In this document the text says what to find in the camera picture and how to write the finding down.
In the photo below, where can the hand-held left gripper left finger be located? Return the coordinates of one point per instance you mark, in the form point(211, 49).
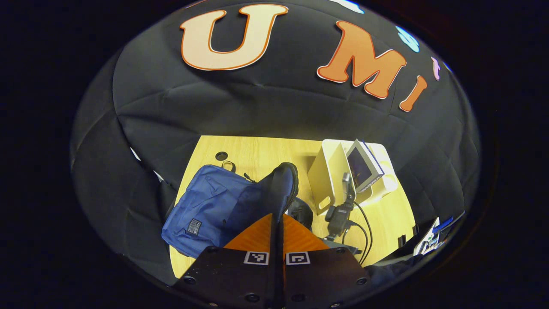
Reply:
point(231, 274)

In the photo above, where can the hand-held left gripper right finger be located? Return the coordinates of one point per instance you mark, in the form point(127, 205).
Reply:
point(326, 274)

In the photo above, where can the white bookshelf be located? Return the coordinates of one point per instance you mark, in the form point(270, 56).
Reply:
point(330, 176)

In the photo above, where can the blue and white book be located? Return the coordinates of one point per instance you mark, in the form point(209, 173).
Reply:
point(362, 165)

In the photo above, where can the blue schoolbag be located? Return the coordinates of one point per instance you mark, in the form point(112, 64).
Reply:
point(206, 210)

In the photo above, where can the person's dark clothing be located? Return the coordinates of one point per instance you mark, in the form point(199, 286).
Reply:
point(394, 268)

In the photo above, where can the white printed package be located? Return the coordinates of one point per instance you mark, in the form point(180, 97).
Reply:
point(429, 242)

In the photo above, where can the black table grommet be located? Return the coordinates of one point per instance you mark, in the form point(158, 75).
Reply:
point(221, 156)

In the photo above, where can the black backdrop cloth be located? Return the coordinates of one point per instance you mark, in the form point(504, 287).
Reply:
point(257, 103)

